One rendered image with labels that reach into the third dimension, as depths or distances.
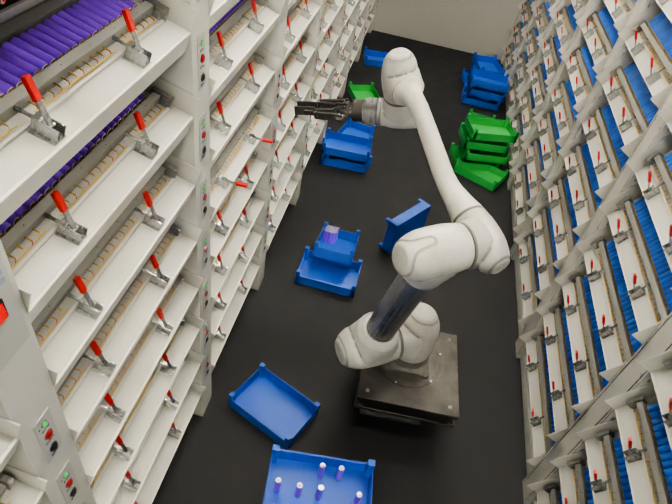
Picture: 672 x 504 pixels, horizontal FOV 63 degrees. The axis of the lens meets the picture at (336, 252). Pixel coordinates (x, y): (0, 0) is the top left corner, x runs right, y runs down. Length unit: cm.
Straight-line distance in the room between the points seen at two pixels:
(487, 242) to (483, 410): 116
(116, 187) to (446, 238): 80
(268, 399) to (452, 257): 116
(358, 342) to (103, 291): 97
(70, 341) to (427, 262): 82
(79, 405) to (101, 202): 42
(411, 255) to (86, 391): 80
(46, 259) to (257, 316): 169
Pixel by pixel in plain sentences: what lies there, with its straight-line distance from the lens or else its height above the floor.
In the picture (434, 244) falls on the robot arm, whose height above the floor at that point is 109.
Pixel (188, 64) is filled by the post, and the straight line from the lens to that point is 125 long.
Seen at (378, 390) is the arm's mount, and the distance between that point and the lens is 207.
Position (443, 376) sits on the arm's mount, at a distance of 218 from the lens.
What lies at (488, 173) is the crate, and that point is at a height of 0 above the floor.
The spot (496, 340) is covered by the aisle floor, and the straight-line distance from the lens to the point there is 277.
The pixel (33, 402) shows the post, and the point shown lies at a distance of 101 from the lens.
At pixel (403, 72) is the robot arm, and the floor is 130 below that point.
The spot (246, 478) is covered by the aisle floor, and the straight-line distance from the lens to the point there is 216.
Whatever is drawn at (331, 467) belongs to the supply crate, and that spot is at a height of 40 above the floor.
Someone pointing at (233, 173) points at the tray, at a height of 94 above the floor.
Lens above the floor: 197
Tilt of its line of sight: 43 degrees down
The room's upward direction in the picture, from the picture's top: 12 degrees clockwise
